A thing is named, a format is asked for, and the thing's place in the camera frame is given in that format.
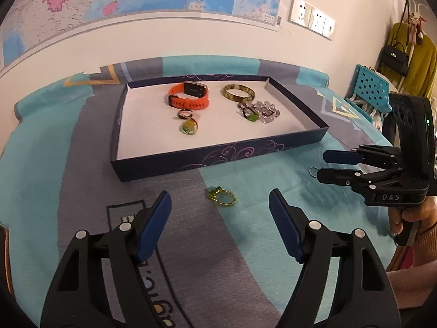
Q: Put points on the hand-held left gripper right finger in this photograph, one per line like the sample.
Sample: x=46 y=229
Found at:
x=285 y=225

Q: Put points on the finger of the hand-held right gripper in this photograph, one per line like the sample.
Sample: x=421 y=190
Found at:
x=338 y=176
x=341 y=157

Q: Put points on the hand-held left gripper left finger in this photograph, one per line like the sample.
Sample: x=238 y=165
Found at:
x=155 y=225

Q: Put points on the dark blue shallow cardboard tray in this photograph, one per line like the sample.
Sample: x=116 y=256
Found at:
x=153 y=133

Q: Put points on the person's right forearm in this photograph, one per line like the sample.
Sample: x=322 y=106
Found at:
x=426 y=246

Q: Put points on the person's right hand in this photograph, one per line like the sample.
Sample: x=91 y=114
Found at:
x=426 y=211

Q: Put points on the teal grey printed blanket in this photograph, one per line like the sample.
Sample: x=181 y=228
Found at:
x=239 y=239

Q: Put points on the white patterned fabric bag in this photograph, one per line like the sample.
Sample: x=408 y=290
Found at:
x=365 y=109

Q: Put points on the blue perforated plastic chair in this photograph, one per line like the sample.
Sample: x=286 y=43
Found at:
x=372 y=87

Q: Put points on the yellow coat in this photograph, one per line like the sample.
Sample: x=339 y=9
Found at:
x=421 y=65

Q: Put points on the black handbag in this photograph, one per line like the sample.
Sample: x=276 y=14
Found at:
x=394 y=58

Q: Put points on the tortoiseshell bangle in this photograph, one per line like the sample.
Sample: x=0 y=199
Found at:
x=251 y=95

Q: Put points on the person's light clothing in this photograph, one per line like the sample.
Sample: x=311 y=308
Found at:
x=416 y=290

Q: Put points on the pink white hanging fabric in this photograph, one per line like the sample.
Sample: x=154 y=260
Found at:
x=414 y=27

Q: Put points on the white coat rack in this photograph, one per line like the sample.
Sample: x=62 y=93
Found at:
x=407 y=6

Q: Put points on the white wall socket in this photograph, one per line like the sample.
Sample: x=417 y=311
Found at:
x=300 y=10
x=330 y=28
x=317 y=20

